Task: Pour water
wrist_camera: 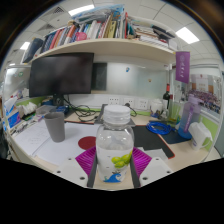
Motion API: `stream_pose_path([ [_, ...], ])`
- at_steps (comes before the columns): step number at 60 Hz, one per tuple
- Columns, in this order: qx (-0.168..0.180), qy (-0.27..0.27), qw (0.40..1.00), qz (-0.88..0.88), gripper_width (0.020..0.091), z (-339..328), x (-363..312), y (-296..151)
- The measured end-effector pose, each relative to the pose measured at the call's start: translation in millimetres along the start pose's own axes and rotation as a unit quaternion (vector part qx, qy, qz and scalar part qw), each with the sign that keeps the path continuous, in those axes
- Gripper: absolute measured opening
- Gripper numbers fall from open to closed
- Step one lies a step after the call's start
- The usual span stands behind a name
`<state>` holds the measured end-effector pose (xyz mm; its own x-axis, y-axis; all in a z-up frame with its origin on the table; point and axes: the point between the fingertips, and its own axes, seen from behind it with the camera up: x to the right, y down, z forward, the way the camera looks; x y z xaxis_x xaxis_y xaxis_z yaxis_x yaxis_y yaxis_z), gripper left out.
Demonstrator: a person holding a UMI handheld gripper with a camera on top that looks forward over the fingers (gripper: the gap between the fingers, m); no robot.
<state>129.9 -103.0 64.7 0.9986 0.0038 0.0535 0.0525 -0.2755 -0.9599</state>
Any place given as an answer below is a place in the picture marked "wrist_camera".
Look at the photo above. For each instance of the blue tissue box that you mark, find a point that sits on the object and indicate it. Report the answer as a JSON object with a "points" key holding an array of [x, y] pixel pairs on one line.
{"points": [[11, 115]]}

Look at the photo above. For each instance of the purple hanging banner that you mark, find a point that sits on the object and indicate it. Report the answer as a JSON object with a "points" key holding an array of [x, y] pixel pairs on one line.
{"points": [[182, 66]]}

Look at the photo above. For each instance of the wooden shelf with books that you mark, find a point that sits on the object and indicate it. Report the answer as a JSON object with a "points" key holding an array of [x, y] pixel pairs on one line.
{"points": [[110, 45]]}

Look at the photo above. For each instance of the pile of white tissues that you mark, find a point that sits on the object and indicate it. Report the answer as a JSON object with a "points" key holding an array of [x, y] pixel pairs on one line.
{"points": [[27, 109]]}

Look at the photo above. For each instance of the white paper with handwriting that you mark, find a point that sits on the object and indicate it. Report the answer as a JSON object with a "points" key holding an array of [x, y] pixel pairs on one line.
{"points": [[30, 138]]}

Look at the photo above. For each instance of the clear plastic box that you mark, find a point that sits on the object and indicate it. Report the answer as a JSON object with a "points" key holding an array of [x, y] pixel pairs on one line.
{"points": [[45, 110]]}

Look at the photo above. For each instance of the clear plastic water bottle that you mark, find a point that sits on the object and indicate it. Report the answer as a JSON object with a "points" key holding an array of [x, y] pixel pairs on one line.
{"points": [[115, 140]]}

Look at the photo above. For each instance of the translucent purple drink bottle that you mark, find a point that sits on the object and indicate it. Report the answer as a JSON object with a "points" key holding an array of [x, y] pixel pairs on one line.
{"points": [[188, 116]]}

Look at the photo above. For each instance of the small white container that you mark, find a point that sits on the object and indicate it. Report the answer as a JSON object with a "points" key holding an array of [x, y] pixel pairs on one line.
{"points": [[156, 106]]}

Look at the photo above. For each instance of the grey cup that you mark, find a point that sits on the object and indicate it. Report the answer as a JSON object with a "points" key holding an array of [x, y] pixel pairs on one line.
{"points": [[55, 126]]}

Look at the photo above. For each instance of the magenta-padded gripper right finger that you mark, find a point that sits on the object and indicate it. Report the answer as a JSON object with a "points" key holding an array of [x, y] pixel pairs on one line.
{"points": [[156, 168]]}

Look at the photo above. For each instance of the white plastic jug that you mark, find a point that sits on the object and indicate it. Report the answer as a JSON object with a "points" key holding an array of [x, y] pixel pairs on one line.
{"points": [[199, 136]]}

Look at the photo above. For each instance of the wall poster with photo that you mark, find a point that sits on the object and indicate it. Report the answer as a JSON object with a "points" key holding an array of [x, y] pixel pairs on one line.
{"points": [[206, 93]]}

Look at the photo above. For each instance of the dark blue mouse pad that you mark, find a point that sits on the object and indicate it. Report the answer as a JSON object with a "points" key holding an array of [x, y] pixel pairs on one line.
{"points": [[171, 137]]}

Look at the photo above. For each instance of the dark wine bottle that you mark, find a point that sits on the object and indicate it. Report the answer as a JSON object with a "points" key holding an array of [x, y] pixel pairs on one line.
{"points": [[166, 96]]}

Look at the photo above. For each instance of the large blank white paper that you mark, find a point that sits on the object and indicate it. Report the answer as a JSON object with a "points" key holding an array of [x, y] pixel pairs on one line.
{"points": [[63, 150]]}

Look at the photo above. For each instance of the black computer monitor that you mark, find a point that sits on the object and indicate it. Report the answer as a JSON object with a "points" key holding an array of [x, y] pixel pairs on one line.
{"points": [[61, 75]]}

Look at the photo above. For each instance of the flat round red coaster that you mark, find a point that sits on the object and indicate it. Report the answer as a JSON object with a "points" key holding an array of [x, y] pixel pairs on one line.
{"points": [[86, 142]]}

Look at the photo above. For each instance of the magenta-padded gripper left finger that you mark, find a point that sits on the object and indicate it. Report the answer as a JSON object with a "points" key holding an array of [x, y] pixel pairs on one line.
{"points": [[68, 168]]}

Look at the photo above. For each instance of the small blue electronic device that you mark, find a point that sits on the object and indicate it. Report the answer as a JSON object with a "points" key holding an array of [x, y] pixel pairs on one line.
{"points": [[62, 109]]}

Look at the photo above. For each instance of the white wall sockets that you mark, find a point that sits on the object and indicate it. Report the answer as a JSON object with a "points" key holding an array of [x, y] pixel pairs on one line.
{"points": [[128, 102]]}

